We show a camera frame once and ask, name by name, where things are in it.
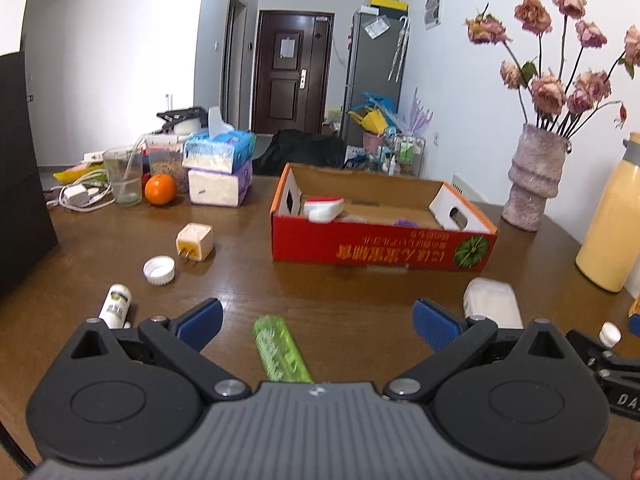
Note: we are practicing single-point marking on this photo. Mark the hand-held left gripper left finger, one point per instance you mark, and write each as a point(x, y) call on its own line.
point(200, 322)

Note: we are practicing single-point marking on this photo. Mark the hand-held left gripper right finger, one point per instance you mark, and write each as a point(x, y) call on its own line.
point(437, 322)

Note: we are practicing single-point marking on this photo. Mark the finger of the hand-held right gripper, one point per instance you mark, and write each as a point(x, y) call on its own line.
point(635, 322)
point(587, 350)

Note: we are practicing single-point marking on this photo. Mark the small white cap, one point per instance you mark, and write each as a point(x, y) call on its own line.
point(610, 333)

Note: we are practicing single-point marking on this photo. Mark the wide white bottle cap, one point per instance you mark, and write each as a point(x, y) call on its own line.
point(159, 270)

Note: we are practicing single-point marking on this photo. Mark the green spray bottle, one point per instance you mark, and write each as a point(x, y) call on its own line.
point(280, 350)

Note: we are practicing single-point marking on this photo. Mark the red cardboard box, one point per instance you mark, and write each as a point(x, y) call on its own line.
point(375, 250)

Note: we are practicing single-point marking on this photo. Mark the purple ridged bottle cap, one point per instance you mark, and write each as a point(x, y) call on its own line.
point(405, 222)

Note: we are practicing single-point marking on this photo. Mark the white red lint brush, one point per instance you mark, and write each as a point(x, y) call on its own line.
point(322, 209)

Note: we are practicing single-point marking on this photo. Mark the translucent plastic container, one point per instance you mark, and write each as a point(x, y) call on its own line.
point(492, 302)

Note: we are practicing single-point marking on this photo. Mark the cream charger plug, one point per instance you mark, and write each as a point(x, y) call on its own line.
point(195, 242)

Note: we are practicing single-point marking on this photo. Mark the small white bottle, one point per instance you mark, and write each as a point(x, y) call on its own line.
point(116, 305)

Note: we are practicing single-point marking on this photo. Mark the yellow thermos jug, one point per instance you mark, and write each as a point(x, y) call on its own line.
point(610, 230)

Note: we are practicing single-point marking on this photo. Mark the purple tissue pack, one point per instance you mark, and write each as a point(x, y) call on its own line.
point(220, 187)

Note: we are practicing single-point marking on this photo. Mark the orange fruit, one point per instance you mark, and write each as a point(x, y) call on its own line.
point(160, 190)

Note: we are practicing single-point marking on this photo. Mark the clear food storage container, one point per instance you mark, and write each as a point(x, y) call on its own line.
point(165, 165)

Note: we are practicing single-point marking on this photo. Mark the clear drinking glass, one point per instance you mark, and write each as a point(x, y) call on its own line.
point(124, 180)

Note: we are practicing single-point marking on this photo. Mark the metal rack with bottles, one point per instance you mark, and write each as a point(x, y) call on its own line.
point(402, 155)

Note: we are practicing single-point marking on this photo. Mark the pink ceramic vase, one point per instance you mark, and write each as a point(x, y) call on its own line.
point(532, 180)

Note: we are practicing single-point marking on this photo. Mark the blue tissue pack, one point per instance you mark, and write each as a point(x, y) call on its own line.
point(220, 150)

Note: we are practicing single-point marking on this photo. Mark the white straw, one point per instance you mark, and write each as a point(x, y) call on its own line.
point(136, 157)

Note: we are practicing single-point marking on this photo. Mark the white power adapter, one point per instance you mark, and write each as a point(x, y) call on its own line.
point(76, 195)

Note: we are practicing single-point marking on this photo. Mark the pink bucket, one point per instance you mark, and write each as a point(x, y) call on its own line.
point(373, 142)

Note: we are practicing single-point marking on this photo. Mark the yellow packet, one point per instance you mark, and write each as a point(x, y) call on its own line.
point(75, 174)

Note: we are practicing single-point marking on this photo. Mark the flat white box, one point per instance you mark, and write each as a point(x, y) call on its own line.
point(95, 157)

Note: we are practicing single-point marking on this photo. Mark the yellow watering can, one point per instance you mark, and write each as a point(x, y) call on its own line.
point(372, 122)

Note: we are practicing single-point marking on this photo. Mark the black paper bag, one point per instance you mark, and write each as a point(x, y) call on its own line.
point(20, 185)

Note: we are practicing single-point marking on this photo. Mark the blue plastic toy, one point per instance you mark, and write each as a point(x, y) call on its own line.
point(382, 102)

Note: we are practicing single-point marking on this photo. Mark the dried pink roses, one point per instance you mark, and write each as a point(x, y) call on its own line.
point(550, 90)

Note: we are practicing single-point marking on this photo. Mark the grey refrigerator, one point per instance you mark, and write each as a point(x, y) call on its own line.
point(372, 70)

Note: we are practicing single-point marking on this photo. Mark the dark brown entrance door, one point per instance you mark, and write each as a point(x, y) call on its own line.
point(292, 75)

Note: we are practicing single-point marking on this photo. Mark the side room door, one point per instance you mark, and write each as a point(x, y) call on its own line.
point(235, 60)

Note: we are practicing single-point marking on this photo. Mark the hanging folded umbrella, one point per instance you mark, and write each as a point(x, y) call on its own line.
point(398, 50)

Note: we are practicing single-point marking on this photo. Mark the paper sheet on refrigerator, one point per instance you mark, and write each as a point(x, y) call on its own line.
point(376, 26)

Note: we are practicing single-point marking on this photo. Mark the yellow box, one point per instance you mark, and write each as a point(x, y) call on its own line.
point(390, 3)

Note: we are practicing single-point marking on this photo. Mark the wall panel picture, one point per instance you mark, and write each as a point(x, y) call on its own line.
point(433, 7)

